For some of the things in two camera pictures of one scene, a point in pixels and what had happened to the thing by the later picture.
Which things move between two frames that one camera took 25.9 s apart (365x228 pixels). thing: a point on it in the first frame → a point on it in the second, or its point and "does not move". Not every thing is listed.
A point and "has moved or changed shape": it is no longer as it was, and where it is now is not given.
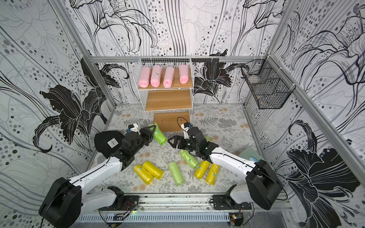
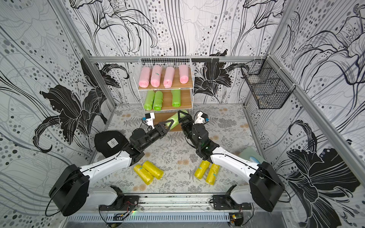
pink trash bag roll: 168,77 does not move
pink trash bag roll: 156,75 does not move
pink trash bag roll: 144,76 does not move
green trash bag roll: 176,173 → 176,119
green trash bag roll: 158,134 has moved or changed shape
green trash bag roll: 189,158 → 148,99
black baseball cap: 108,142 does not move
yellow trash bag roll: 213,169 does not move
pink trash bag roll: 184,73 does not move
